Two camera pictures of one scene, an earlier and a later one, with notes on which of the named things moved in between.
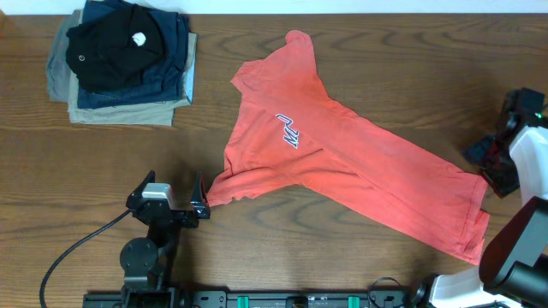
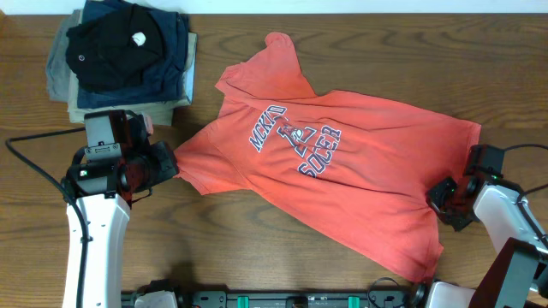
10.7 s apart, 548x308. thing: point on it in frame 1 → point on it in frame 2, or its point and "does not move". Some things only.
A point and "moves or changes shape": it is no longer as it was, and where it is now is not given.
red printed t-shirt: [287, 130] moves or changes shape
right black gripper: [502, 184] → [432, 197]
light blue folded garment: [189, 80] does not move
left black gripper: [199, 209] → [166, 156]
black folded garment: [116, 50] does not move
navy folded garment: [166, 84] does not move
